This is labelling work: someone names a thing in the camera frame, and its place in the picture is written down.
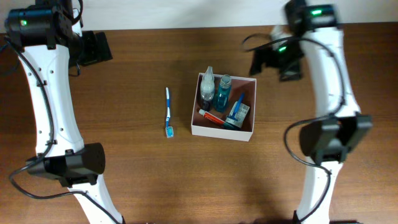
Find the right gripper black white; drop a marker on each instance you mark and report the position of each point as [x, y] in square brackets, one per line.
[277, 65]

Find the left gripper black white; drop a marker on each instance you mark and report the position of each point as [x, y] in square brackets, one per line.
[94, 48]

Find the green white soap box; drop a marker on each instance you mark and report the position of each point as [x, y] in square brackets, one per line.
[243, 111]

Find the blue mouthwash bottle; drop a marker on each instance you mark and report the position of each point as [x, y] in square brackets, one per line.
[222, 95]

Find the blue disposable razor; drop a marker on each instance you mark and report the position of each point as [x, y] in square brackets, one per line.
[235, 110]

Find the clear purple soap pump bottle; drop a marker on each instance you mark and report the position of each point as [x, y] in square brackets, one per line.
[207, 89]

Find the white toothpaste tube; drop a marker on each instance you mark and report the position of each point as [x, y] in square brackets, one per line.
[217, 120]

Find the blue white toothbrush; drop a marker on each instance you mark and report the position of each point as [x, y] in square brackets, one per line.
[168, 129]

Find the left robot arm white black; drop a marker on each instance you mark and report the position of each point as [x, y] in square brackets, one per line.
[49, 39]

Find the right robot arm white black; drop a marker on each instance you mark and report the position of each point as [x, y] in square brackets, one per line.
[338, 125]

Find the white cardboard box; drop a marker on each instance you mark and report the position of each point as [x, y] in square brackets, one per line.
[201, 126]

